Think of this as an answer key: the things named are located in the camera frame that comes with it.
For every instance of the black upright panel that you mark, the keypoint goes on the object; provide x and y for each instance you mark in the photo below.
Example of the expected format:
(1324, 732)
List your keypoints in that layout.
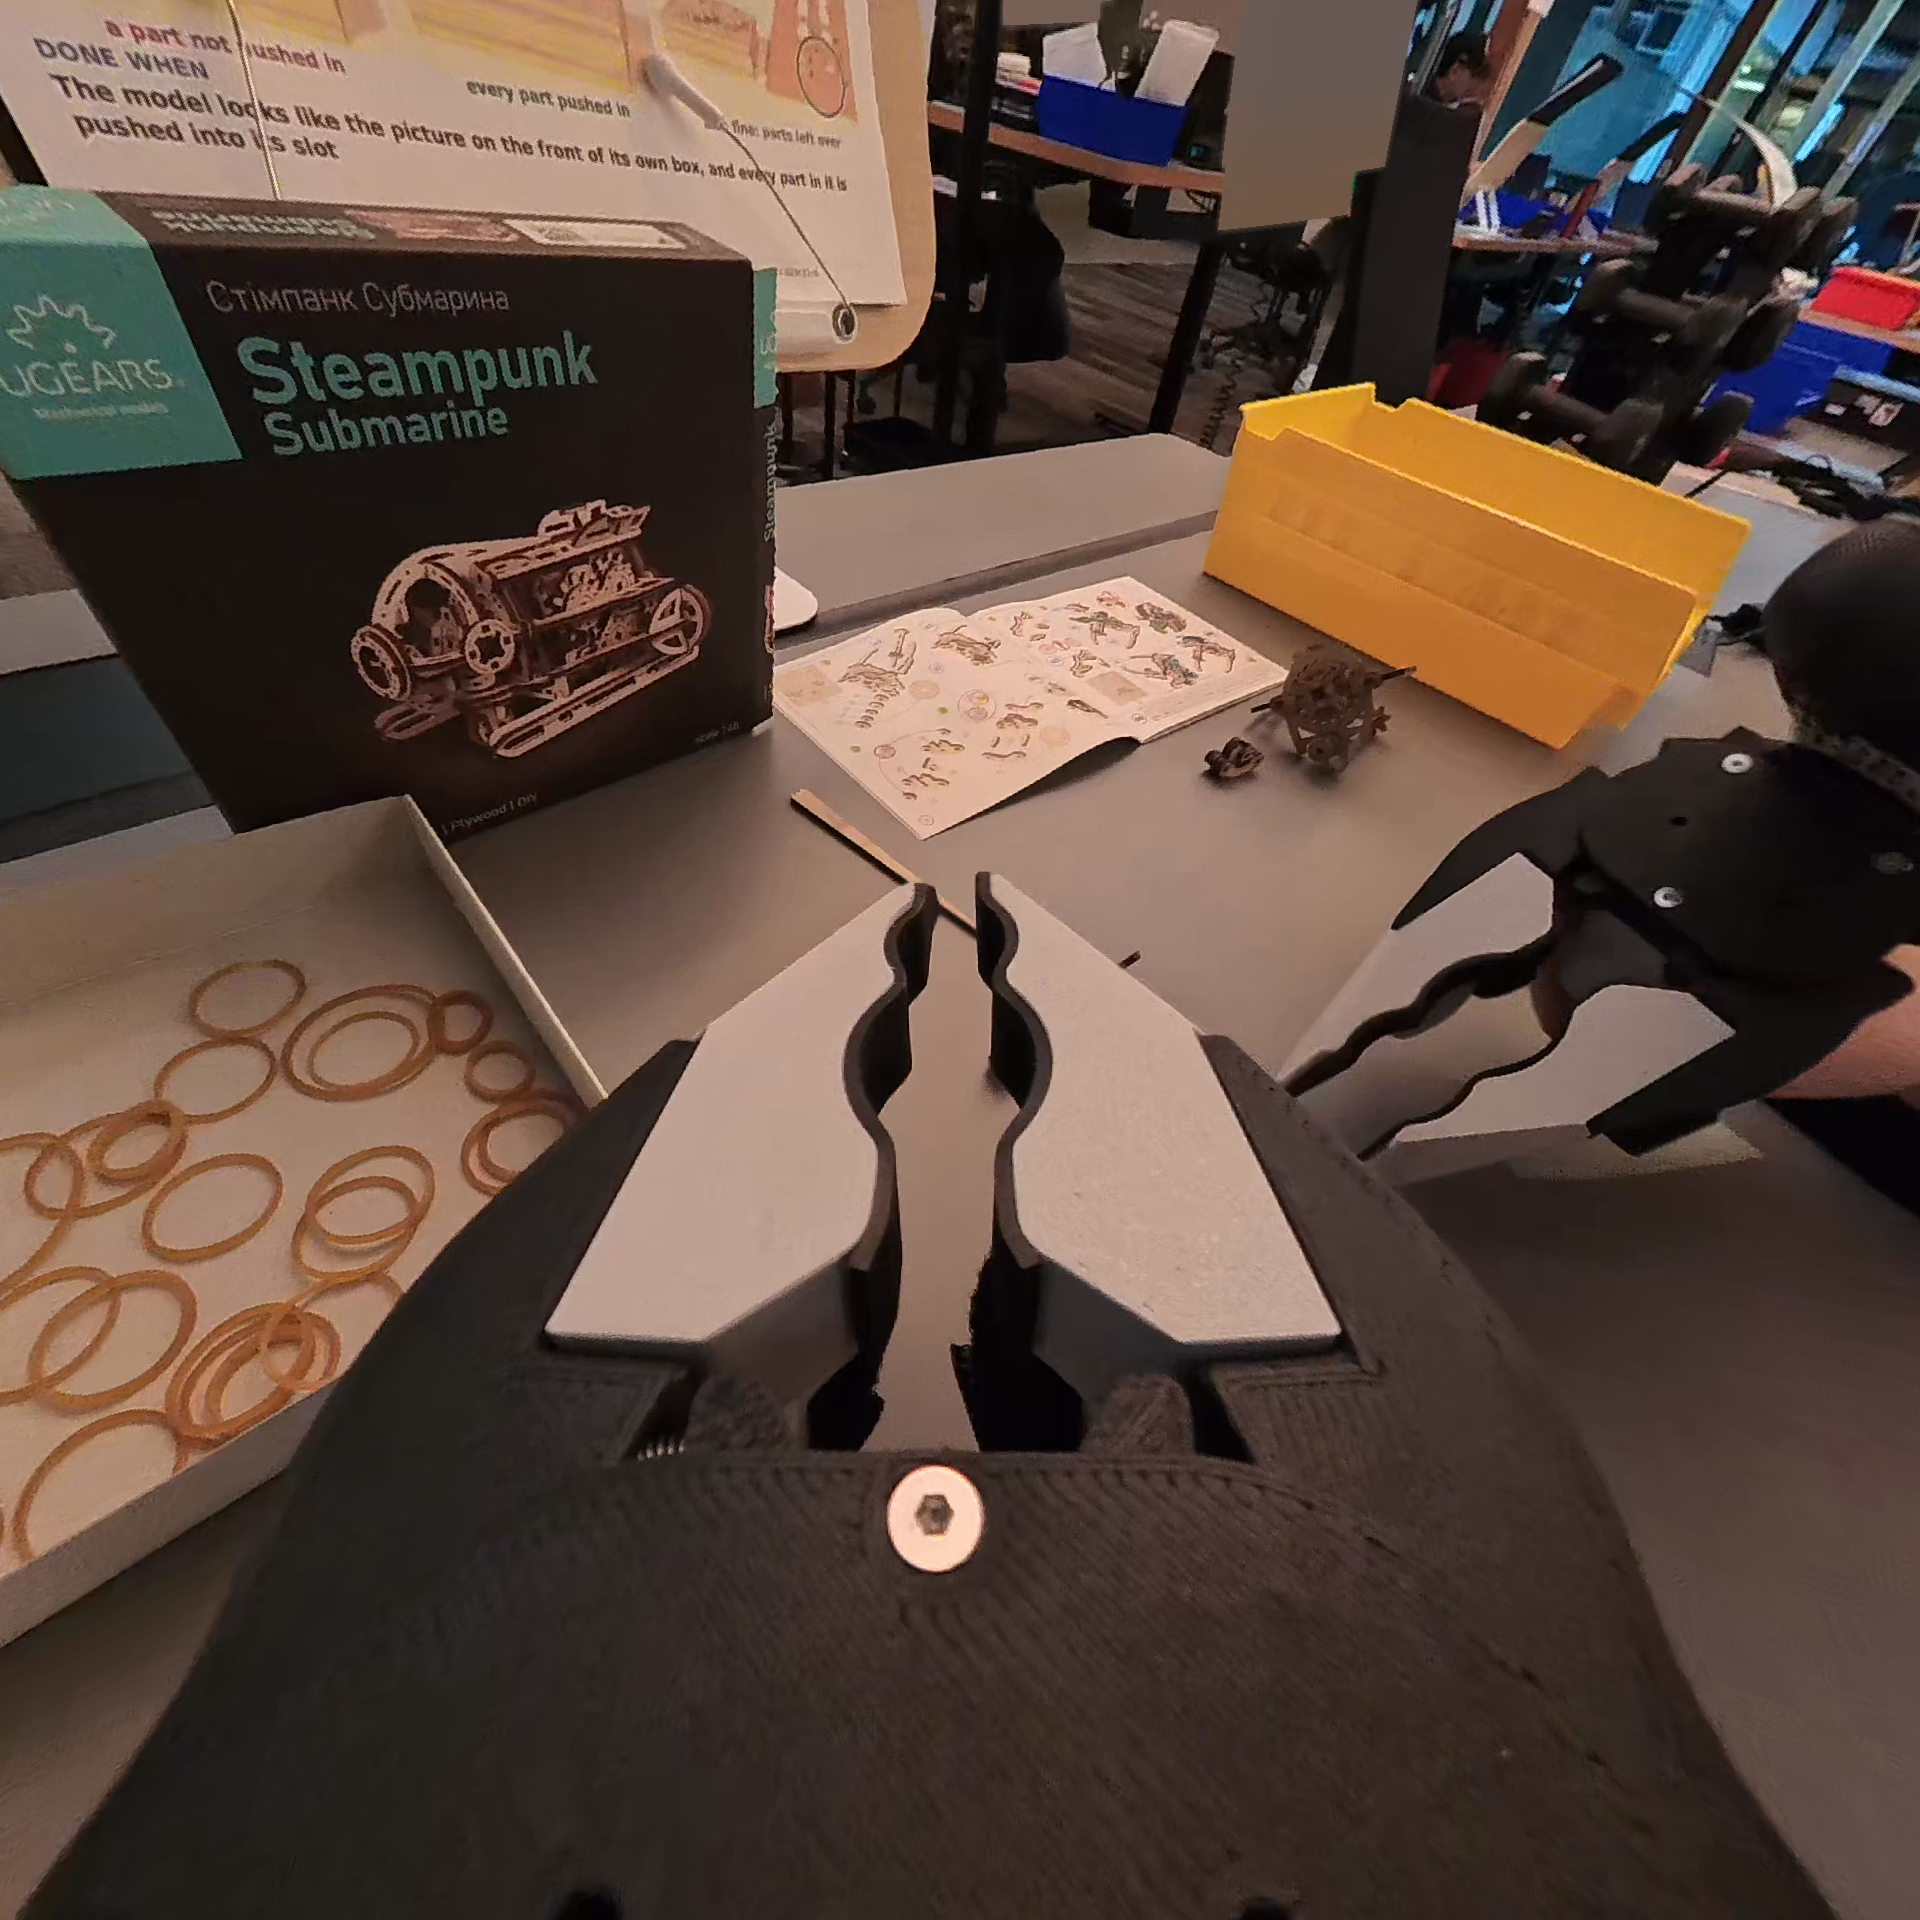
(1410, 254)

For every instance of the black lamp pole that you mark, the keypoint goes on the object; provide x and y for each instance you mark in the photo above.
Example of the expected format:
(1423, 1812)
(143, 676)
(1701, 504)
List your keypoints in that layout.
(983, 225)

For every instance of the blue plastic bin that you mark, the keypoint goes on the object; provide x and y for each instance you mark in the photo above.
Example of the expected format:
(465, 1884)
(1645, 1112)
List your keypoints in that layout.
(1800, 375)
(1109, 119)

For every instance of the wooden gear model assembly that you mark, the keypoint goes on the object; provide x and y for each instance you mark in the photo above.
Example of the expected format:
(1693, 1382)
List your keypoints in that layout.
(1328, 704)

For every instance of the black model kit box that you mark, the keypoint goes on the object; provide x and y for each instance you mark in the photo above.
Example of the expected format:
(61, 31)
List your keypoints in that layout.
(451, 495)

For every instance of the black dumbbell rack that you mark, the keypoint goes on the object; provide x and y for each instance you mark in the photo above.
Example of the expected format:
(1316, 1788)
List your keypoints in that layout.
(1651, 346)

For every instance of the white cardboard tray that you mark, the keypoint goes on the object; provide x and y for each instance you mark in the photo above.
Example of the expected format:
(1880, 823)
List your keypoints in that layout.
(89, 932)

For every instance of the red plastic bin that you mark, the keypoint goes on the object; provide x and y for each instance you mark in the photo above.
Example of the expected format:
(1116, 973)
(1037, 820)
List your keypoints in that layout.
(1868, 295)

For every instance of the printed instruction sheet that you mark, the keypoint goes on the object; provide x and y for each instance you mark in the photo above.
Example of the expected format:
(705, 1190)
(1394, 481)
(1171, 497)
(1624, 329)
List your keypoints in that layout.
(451, 136)

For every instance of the person's right hand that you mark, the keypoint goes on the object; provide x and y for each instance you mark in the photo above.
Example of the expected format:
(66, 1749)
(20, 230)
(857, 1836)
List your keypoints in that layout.
(1875, 1058)

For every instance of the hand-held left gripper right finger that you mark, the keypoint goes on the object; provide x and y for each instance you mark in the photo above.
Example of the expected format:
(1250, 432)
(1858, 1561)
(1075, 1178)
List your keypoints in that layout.
(1171, 1184)

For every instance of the small dark wooden subassembly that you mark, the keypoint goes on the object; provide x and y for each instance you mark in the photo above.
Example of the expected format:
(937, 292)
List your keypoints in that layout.
(1229, 761)

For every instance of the yellow plastic bin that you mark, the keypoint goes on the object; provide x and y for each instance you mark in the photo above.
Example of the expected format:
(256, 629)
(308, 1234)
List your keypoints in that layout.
(1425, 524)

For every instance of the thin wooden strip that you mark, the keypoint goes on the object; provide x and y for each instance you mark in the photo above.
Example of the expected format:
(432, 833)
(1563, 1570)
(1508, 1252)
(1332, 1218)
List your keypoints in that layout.
(868, 849)

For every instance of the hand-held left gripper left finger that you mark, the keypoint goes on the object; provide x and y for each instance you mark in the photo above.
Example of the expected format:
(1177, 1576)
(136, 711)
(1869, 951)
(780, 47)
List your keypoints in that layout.
(721, 1184)

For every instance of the assembly instruction booklet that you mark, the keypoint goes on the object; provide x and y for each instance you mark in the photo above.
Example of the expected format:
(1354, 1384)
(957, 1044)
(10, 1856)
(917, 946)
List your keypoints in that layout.
(989, 704)

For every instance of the white round lamp base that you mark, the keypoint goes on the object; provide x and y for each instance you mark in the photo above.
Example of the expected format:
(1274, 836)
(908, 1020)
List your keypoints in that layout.
(791, 608)

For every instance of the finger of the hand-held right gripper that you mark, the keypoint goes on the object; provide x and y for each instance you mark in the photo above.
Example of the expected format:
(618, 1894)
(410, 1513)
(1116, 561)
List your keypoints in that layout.
(1410, 975)
(1499, 1126)

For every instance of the pile of rubber bands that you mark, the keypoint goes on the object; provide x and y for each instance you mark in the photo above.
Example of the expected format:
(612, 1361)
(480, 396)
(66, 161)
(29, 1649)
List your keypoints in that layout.
(241, 1350)

